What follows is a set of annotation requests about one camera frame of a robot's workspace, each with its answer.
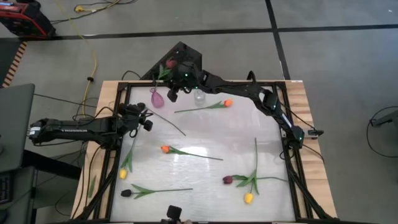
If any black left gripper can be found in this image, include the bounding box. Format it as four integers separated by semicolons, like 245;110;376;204
117;102;154;138

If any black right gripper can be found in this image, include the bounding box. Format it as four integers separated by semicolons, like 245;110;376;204
167;60;205;103

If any green artificial flower stem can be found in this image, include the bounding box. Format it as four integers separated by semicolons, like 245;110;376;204
145;107;187;137

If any dark red artificial tulip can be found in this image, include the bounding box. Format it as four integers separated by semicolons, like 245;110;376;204
222;175;289;188
153;58;178;91

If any orange artificial tulip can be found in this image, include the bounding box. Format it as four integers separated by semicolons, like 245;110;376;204
160;144;224;162
174;98;234;114

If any yellow artificial tulip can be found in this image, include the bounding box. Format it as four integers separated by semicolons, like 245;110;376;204
243;138;261;205
119;130;139;180

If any black artificial tulip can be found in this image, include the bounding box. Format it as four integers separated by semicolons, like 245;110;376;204
120;183;193;200

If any pink glass vase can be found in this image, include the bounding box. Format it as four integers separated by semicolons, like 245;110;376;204
150;87;165;109

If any clear glass vase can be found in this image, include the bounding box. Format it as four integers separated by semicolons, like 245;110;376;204
193;88;206;106

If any black computer tower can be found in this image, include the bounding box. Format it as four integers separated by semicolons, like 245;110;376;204
140;41;203;81

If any loose green leaf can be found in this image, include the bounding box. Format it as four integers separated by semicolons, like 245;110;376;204
87;175;97;199

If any black desk beam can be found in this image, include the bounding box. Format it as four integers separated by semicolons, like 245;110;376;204
21;149;82;181

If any grey desk top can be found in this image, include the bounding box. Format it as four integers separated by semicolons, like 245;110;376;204
0;83;35;174

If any black mat with striped edge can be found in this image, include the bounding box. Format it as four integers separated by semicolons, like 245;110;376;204
0;37;29;89

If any red and black machine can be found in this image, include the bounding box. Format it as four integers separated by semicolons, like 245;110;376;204
0;0;57;40

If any dark keyboard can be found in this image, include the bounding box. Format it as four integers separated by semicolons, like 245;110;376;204
0;172;14;205

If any grey stand leg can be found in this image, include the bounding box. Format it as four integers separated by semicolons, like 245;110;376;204
369;109;398;128

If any black aluminium table frame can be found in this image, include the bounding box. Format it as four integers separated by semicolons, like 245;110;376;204
71;80;335;223

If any black camera box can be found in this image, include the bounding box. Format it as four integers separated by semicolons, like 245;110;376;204
160;205;183;224

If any yellow extension cable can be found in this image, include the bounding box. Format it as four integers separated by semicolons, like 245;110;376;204
55;0;122;116

